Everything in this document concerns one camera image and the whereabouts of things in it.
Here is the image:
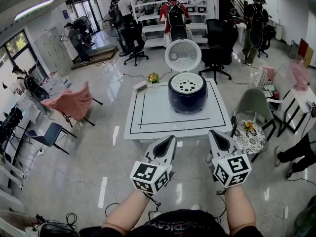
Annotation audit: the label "grey lockers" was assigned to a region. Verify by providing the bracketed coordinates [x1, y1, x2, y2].
[34, 27, 75, 78]

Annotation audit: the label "pink box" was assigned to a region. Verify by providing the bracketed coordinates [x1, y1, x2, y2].
[261, 65, 275, 81]

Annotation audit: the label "wooden step platform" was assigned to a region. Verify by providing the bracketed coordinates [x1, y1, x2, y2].
[71, 45, 118, 70]

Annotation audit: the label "floral round stool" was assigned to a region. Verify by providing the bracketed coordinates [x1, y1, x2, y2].
[233, 119, 266, 162]

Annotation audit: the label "white desk with black frame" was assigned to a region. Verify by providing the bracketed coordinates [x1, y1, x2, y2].
[269, 82, 316, 138]

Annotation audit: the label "white perforated steamer tray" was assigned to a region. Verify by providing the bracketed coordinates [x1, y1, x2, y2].
[170, 72, 206, 94]

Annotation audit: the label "grey-green plastic chair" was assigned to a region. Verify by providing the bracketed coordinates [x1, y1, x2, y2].
[232, 87, 277, 138]

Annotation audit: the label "white perforated basket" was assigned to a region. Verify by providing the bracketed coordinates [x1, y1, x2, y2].
[255, 67, 272, 87]

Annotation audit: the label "person's right forearm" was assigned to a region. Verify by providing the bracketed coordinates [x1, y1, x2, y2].
[223, 184, 256, 236]

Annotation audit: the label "potted orange flowers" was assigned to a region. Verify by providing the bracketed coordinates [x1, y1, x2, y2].
[147, 72, 161, 88]

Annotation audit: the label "pink digital clock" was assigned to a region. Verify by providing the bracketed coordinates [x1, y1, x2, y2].
[133, 80, 149, 94]

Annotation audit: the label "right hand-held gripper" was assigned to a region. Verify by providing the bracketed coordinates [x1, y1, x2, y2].
[206, 129, 252, 189]

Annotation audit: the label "person's left forearm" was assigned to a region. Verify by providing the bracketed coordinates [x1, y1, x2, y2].
[102, 189, 151, 235]

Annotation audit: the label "blue chair with black legs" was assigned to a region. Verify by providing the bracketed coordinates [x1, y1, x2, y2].
[24, 122, 77, 155]

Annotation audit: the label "navy rice cooker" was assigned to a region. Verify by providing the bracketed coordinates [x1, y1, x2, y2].
[164, 39, 208, 115]

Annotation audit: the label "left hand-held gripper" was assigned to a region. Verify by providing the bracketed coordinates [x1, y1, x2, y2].
[130, 135, 177, 195]

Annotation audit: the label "white shelf unit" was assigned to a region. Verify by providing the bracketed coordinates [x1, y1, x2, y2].
[128, 0, 209, 49]

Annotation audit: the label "chair draped with pink cloth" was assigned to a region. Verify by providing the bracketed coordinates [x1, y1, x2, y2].
[40, 81, 103, 128]

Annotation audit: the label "person's black t-shirt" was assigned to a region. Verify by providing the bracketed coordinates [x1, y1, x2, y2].
[79, 208, 262, 237]

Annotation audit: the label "black standing fan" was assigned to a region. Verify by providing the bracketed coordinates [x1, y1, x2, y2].
[102, 13, 129, 57]

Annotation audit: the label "black office chair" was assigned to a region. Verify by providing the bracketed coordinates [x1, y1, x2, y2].
[123, 21, 150, 67]
[198, 18, 239, 85]
[258, 25, 276, 58]

